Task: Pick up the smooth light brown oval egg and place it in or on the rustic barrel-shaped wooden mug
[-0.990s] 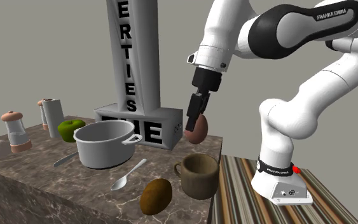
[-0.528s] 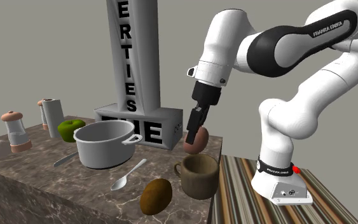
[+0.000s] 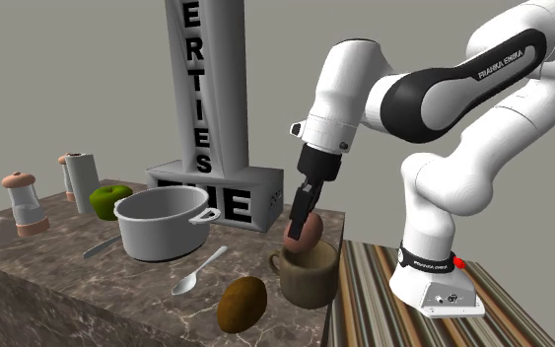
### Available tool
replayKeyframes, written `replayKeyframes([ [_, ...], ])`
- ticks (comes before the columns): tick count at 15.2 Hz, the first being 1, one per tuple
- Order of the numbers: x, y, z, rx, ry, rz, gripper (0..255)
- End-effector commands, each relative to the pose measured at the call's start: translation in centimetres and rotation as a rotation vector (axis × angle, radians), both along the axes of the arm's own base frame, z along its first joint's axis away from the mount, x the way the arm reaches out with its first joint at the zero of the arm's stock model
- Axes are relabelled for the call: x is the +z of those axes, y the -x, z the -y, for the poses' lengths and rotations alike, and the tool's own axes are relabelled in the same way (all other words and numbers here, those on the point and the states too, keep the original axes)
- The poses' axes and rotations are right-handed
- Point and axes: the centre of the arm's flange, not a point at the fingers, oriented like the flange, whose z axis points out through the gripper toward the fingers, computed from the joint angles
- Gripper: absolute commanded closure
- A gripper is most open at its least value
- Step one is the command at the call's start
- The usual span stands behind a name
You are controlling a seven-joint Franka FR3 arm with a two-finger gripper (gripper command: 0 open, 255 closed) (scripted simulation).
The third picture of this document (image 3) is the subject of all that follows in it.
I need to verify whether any brown kiwi fruit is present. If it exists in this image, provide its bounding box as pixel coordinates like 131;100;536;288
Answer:
215;275;269;335

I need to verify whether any grey cooking pot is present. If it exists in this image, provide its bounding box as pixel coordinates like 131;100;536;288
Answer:
112;184;223;263

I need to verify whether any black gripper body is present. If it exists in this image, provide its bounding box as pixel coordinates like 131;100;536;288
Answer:
297;143;343;183

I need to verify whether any grey paper towel roll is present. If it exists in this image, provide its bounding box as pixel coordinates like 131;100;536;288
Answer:
63;152;102;216

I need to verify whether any grey lettered column with box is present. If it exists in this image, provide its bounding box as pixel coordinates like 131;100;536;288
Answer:
144;0;286;235

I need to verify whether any green apple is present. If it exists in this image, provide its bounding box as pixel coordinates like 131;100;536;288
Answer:
88;183;134;223

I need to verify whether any brown ribbed mug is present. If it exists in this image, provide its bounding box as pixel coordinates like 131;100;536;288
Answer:
267;239;342;311

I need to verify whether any silver spoon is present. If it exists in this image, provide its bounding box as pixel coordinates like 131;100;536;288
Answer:
171;244;229;297

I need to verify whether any brown egg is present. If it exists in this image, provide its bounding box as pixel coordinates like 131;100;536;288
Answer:
283;211;325;255

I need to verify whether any grey table knife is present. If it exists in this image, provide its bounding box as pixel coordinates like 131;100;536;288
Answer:
82;234;124;260

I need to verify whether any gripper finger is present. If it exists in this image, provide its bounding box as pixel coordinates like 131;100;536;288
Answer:
287;177;325;242

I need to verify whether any striped robot stand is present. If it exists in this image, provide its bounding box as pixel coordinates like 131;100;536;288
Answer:
323;240;555;347

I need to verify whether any glass shaker with pink cap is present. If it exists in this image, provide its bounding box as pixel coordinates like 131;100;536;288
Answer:
0;171;52;239

